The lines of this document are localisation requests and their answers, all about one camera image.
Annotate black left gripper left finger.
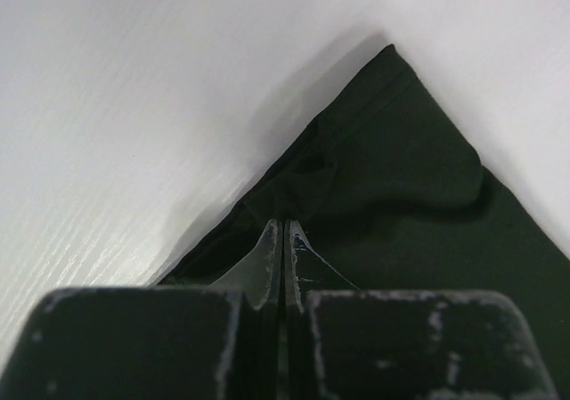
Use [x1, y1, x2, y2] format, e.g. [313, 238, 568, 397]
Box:
[210, 219, 283, 309]

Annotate black t-shirt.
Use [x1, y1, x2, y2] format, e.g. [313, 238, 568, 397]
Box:
[166, 45, 569, 389]

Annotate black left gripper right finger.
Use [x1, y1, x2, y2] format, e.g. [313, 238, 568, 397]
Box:
[283, 220, 360, 314]

